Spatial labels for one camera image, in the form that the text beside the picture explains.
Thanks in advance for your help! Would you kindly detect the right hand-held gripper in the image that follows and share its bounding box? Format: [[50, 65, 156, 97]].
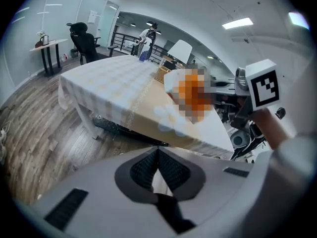
[[213, 59, 286, 133]]

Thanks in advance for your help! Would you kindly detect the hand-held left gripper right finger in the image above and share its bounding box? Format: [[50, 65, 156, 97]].
[[158, 147, 207, 201]]

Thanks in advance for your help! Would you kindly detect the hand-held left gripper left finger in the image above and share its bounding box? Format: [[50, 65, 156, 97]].
[[114, 147, 159, 204]]

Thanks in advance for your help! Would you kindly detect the orange packet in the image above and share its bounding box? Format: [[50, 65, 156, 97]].
[[163, 67, 216, 125]]

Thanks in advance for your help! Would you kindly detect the wicker basket with compartments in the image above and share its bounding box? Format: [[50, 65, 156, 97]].
[[155, 65, 173, 84]]

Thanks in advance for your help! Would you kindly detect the person's right forearm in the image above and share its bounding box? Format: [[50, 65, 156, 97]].
[[249, 107, 291, 151]]

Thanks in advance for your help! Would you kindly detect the white shade table lamp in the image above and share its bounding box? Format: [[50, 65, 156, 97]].
[[162, 39, 193, 66]]

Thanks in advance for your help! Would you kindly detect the ceiling light panel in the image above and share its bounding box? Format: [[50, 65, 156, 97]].
[[222, 17, 254, 30]]

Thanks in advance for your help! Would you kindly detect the blue striped white spray bottle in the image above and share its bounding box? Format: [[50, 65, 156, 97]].
[[138, 42, 153, 63]]

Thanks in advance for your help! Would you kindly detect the checkered tablecloth with flower print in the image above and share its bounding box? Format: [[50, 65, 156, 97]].
[[58, 55, 235, 158]]

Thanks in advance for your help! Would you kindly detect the black metal railing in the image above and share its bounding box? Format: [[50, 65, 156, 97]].
[[108, 31, 174, 65]]

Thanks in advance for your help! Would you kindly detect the black office chair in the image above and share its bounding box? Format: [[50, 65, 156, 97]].
[[66, 22, 119, 65]]

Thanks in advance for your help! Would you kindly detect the round side table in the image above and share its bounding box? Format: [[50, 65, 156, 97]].
[[29, 38, 69, 78]]

